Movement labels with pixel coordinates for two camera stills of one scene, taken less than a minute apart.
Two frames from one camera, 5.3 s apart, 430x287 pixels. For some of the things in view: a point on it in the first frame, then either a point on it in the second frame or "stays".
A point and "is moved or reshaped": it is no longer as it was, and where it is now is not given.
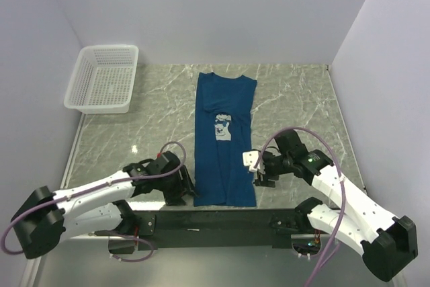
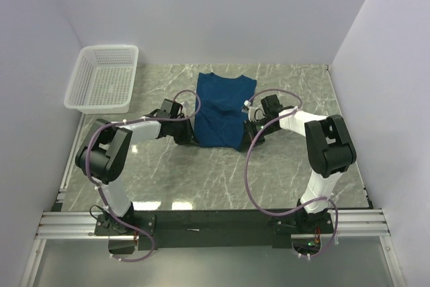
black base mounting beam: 273,227 stays
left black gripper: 183,185 -> 189,135
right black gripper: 263,180 -> 249,134
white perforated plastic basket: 102,80 stays
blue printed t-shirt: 224,109 is moved or reshaped
